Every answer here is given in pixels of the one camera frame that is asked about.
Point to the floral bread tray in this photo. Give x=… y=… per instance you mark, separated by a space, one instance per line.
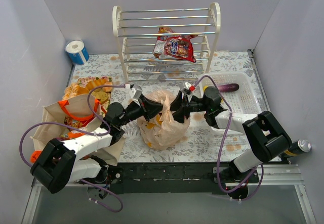
x=84 y=85

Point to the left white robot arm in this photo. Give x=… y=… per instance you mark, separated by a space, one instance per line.
x=74 y=160

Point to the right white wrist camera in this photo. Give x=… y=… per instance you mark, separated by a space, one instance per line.
x=186 y=88

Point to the purple eggplant toy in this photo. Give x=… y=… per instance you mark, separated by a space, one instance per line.
x=227 y=88

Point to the white plastic basket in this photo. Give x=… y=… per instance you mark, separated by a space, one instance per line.
x=242 y=101

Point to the canvas tote bag orange handles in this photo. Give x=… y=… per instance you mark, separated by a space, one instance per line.
x=74 y=122

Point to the peach plastic grocery bag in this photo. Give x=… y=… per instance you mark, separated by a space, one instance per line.
x=162 y=131

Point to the metal can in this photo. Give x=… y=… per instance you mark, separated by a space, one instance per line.
x=297 y=148

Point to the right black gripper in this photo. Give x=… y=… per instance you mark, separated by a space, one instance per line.
x=186 y=107

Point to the toilet paper roll blue wrap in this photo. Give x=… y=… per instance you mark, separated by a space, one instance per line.
x=77 y=52

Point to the bread loaf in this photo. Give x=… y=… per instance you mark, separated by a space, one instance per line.
x=95 y=83

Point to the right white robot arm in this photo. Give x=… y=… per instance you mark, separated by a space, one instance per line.
x=266 y=136

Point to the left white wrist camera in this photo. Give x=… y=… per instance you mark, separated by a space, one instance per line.
x=135 y=92

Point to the white metal shelf rack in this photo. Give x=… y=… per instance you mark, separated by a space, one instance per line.
x=136 y=33

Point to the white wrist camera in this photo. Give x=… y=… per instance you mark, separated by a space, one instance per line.
x=135 y=92
x=186 y=88

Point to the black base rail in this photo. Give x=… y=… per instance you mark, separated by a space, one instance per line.
x=160 y=177

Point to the red candy bag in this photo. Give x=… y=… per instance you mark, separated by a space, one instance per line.
x=176 y=46

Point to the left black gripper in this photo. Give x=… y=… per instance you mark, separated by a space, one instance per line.
x=144 y=106

